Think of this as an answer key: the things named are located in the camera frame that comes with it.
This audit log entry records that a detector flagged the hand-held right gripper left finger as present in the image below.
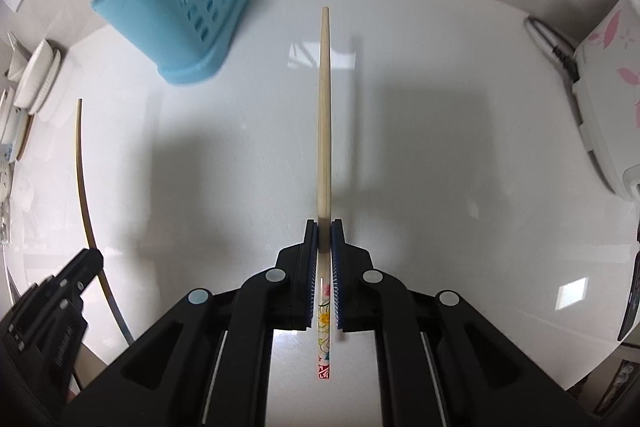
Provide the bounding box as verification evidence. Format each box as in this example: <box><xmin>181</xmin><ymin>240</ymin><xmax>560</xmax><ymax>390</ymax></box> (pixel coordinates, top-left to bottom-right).
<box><xmin>60</xmin><ymin>218</ymin><xmax>321</xmax><ymax>427</ymax></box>

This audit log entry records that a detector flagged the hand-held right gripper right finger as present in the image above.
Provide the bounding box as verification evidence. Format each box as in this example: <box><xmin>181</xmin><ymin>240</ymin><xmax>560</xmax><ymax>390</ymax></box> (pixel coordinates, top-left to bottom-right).
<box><xmin>330</xmin><ymin>218</ymin><xmax>591</xmax><ymax>427</ymax></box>

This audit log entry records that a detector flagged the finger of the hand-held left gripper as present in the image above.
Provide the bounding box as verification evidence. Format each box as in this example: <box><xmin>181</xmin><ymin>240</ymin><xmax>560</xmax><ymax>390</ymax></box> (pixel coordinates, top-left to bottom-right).
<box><xmin>30</xmin><ymin>248</ymin><xmax>105</xmax><ymax>305</ymax></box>

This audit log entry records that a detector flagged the golden chopstick grey striped end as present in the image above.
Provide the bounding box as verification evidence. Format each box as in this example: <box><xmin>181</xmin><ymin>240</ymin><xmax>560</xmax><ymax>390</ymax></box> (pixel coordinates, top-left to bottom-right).
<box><xmin>75</xmin><ymin>98</ymin><xmax>134</xmax><ymax>344</ymax></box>

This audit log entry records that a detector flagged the light wooden chopstick floral end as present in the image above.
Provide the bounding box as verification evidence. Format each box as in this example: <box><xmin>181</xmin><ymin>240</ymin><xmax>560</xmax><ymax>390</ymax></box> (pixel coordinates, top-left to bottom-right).
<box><xmin>310</xmin><ymin>7</ymin><xmax>334</xmax><ymax>381</ymax></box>

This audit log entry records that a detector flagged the white plate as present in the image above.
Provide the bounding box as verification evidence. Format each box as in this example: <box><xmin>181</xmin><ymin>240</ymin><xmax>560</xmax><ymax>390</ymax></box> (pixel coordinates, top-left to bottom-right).
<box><xmin>0</xmin><ymin>86</ymin><xmax>32</xmax><ymax>158</ymax></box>

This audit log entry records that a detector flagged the white oval dish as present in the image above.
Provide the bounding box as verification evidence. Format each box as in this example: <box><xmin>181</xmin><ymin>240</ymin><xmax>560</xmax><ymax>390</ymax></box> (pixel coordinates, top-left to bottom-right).
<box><xmin>13</xmin><ymin>38</ymin><xmax>62</xmax><ymax>115</ymax></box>

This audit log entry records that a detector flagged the white floral rice cooker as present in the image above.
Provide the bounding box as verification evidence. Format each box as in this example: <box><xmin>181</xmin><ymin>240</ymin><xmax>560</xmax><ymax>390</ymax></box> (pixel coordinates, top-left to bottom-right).
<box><xmin>570</xmin><ymin>0</ymin><xmax>640</xmax><ymax>201</ymax></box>

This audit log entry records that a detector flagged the black power cord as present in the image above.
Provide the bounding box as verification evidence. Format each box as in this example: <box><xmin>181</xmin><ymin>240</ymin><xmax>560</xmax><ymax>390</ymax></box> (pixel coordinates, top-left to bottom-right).
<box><xmin>524</xmin><ymin>17</ymin><xmax>582</xmax><ymax>80</ymax></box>

